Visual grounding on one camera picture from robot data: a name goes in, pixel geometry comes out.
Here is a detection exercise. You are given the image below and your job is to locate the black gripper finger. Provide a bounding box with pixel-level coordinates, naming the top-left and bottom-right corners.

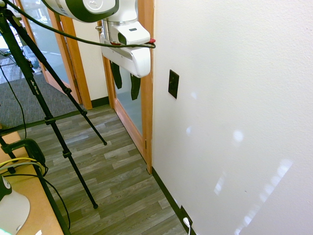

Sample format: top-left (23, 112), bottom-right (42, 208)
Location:
top-left (111, 61), bottom-right (123, 90)
top-left (129, 73), bottom-right (141, 101)

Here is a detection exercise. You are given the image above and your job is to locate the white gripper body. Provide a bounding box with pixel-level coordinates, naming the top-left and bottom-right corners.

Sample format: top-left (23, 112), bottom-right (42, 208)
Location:
top-left (100, 36), bottom-right (152, 79)

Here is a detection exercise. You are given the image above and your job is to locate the frosted glass door panel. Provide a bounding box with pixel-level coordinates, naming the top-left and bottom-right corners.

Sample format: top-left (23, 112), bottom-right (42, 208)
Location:
top-left (114, 61), bottom-right (143, 136)

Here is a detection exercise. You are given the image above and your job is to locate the wooden framed glass office door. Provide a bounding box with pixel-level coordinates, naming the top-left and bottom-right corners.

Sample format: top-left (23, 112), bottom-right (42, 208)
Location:
top-left (14, 0), bottom-right (93, 110)

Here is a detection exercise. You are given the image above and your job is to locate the black baseboard strip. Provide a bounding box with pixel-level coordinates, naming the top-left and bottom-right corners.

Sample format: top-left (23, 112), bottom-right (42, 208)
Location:
top-left (151, 166), bottom-right (197, 235)

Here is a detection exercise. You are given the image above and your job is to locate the black C clamp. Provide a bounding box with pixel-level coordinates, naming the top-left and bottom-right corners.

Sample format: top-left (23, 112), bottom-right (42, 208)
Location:
top-left (0, 138), bottom-right (46, 170)

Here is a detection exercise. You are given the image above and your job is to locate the wooden door frame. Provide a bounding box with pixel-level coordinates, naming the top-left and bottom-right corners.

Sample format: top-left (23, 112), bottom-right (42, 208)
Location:
top-left (97, 0), bottom-right (155, 175)

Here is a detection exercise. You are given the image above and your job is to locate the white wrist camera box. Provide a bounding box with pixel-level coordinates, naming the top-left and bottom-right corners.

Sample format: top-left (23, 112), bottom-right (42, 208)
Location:
top-left (117, 23), bottom-right (151, 47)

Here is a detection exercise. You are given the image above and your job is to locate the dark light switch plate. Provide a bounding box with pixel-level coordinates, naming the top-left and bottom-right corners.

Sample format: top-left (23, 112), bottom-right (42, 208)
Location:
top-left (168, 69), bottom-right (180, 99)

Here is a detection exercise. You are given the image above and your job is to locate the black camera tripod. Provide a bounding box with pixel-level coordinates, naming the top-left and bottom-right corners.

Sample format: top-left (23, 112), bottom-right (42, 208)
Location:
top-left (0, 0), bottom-right (108, 235)

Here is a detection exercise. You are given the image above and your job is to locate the thin black cable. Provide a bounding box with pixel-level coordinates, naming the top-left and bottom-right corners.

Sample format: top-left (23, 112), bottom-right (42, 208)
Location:
top-left (0, 173), bottom-right (71, 232)
top-left (0, 65), bottom-right (27, 134)

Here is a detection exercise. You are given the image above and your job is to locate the yellow cable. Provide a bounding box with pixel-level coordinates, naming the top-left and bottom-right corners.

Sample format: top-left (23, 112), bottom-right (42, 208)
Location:
top-left (0, 157), bottom-right (49, 176)

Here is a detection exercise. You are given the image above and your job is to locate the grey cable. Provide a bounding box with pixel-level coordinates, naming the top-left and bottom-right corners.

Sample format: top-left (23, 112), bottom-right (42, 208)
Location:
top-left (0, 161), bottom-right (37, 172)

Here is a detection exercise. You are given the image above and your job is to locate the dark wall outlet plate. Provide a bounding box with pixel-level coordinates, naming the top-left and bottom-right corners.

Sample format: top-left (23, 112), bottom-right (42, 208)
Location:
top-left (179, 205), bottom-right (194, 227)

